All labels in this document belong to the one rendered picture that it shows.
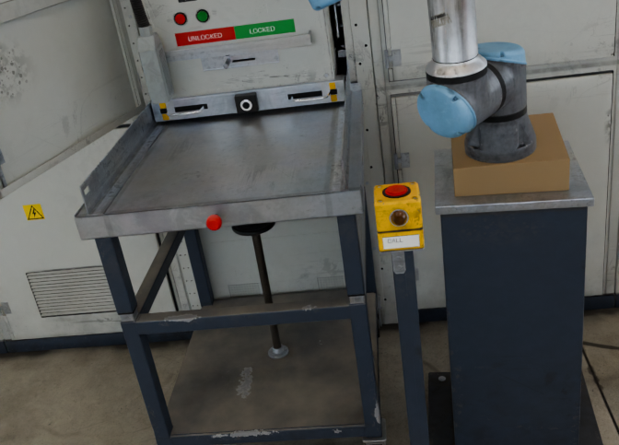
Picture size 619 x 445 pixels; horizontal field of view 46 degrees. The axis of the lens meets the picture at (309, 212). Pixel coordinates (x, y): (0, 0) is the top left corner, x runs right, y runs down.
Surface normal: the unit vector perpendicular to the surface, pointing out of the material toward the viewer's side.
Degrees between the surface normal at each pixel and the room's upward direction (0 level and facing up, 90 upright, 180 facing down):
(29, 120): 90
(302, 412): 0
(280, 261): 90
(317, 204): 90
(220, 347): 0
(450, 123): 101
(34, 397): 0
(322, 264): 90
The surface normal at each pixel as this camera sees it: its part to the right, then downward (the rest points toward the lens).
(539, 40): -0.07, 0.45
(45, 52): 0.92, 0.05
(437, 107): -0.66, 0.57
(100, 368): -0.14, -0.89
